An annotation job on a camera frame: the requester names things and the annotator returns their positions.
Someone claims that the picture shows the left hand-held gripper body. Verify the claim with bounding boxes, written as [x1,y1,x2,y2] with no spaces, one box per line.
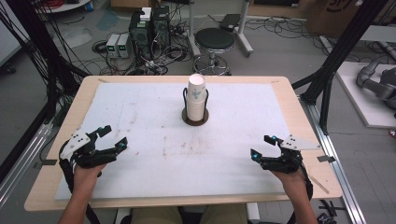
[59,127,108,169]

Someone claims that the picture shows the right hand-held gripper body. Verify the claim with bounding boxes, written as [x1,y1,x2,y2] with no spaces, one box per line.
[270,133,322,175]

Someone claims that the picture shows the person's right hand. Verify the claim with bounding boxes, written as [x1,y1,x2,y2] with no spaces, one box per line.
[270,169,308,193]

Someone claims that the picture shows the person's left hand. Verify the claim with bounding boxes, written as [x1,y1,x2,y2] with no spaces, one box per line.
[72,163,106,189]

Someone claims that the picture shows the black tape piece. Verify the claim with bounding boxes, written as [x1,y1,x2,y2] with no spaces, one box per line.
[33,159,58,170]
[317,154,337,163]

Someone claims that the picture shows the thin wooden stick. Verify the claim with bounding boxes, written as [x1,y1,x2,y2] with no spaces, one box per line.
[307,175,331,195]

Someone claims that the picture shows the white table mat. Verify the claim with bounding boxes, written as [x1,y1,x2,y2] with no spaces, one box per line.
[54,81,292,202]

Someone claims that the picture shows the black clamp parts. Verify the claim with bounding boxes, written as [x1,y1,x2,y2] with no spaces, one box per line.
[316,199,346,224]

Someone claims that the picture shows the grey bench power supply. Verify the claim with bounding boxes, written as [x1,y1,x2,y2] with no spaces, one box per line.
[106,33,121,59]
[117,33,134,59]

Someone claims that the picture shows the stack of white paper cups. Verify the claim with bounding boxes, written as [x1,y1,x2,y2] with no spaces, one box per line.
[186,73,207,122]

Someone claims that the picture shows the white platform board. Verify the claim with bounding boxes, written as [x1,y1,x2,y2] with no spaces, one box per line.
[335,61,396,130]

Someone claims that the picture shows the person's legs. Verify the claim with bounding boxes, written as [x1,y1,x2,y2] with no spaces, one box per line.
[130,204,249,224]

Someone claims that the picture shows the black computer tower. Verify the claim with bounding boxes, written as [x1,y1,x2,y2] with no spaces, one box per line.
[128,9,154,61]
[151,5,172,49]

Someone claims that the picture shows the black round stool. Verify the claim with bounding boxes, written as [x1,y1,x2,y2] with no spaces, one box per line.
[192,27,236,77]

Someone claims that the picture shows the small white box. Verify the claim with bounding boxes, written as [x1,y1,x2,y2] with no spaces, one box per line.
[139,7,153,22]

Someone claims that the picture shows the black flat device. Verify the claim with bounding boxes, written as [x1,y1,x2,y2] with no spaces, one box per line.
[219,13,242,33]

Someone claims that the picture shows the white round table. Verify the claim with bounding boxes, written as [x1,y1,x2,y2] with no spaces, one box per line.
[35,0,92,14]

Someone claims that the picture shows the brown cardboard box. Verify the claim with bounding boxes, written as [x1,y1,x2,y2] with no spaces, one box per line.
[305,0,384,39]

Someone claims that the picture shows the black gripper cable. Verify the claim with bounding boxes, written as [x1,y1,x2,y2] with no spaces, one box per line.
[58,139,78,194]

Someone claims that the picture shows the aluminium rail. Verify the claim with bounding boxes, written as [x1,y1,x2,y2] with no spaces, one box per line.
[299,95,368,224]
[0,121,54,208]

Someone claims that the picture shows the dark wire cup holder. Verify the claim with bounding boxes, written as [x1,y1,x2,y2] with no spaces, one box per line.
[181,87,210,127]

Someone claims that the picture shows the tangle of floor cables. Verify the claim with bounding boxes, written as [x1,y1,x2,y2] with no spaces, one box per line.
[81,36,194,77]

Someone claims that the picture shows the black metal frame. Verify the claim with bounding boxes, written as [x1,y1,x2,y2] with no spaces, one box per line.
[0,0,90,185]
[290,0,391,135]

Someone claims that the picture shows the white stand frame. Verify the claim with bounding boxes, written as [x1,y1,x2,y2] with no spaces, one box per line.
[186,0,255,59]

